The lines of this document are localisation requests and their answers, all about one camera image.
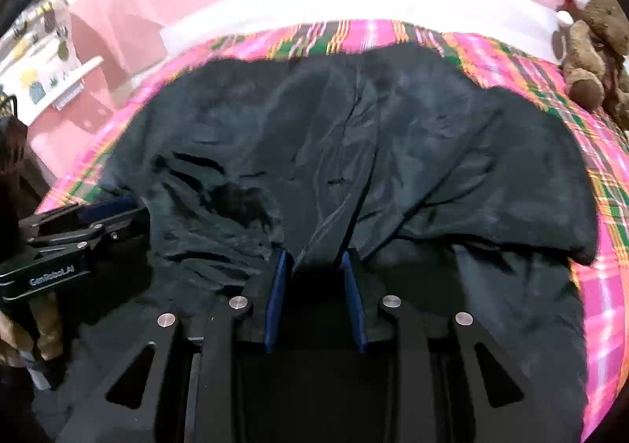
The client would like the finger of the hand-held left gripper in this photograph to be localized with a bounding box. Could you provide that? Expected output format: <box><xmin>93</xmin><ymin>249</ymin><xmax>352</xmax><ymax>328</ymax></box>
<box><xmin>28</xmin><ymin>208</ymin><xmax>151</xmax><ymax>252</ymax></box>
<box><xmin>20</xmin><ymin>197</ymin><xmax>138</xmax><ymax>237</ymax></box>

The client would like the brown teddy bear santa hat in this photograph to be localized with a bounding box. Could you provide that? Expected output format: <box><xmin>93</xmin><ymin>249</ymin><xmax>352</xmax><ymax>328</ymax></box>
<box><xmin>555</xmin><ymin>0</ymin><xmax>629</xmax><ymax>129</ymax></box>

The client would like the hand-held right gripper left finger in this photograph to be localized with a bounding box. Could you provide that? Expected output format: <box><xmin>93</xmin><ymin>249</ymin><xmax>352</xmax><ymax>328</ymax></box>
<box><xmin>56</xmin><ymin>246</ymin><xmax>296</xmax><ymax>443</ymax></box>

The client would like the white shelf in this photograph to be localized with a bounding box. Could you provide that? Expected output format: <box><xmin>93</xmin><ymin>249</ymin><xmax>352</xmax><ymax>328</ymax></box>
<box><xmin>20</xmin><ymin>56</ymin><xmax>105</xmax><ymax>126</ymax></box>

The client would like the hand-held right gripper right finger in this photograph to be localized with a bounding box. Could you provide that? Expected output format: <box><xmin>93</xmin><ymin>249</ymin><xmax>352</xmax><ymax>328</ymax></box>
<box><xmin>339</xmin><ymin>249</ymin><xmax>571</xmax><ymax>443</ymax></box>

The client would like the pink green plaid blanket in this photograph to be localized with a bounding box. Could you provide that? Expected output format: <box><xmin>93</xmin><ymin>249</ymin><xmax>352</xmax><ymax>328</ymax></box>
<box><xmin>37</xmin><ymin>19</ymin><xmax>629</xmax><ymax>441</ymax></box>

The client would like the white headboard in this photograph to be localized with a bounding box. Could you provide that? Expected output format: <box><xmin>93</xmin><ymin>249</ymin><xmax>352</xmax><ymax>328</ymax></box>
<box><xmin>160</xmin><ymin>0</ymin><xmax>566</xmax><ymax>65</ymax></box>

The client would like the black puffer jacket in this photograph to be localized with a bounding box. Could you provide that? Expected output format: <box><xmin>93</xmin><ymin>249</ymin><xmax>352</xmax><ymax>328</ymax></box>
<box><xmin>29</xmin><ymin>42</ymin><xmax>600</xmax><ymax>443</ymax></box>

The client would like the pineapple print curtain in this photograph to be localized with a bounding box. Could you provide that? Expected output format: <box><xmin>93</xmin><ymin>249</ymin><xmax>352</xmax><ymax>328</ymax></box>
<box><xmin>0</xmin><ymin>0</ymin><xmax>82</xmax><ymax>104</ymax></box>

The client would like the white hook rail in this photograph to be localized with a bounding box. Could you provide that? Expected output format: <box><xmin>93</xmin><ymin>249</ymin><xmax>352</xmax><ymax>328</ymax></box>
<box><xmin>51</xmin><ymin>81</ymin><xmax>84</xmax><ymax>109</ymax></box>

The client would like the person's left hand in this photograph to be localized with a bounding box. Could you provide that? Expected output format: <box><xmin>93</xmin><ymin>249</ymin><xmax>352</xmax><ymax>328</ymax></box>
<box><xmin>0</xmin><ymin>305</ymin><xmax>64</xmax><ymax>367</ymax></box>

